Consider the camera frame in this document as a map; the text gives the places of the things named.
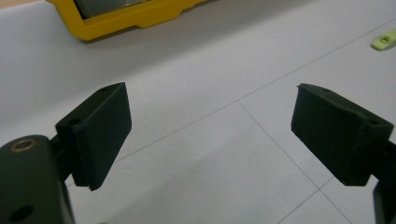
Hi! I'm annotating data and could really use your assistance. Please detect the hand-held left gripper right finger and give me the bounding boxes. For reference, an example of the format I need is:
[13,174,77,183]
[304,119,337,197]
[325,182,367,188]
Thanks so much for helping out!
[290,82,394,187]

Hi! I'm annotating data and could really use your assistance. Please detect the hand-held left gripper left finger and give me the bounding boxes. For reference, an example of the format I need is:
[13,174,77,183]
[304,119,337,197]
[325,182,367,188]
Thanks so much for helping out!
[55,81,133,191]

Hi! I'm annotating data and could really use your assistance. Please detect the light green small block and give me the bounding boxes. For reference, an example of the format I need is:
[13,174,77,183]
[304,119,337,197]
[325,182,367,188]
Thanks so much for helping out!
[371,28,396,51]

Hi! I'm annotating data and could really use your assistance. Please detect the yellow black drawer organizer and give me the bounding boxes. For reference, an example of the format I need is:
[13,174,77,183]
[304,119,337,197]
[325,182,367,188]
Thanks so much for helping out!
[46,0,207,42]

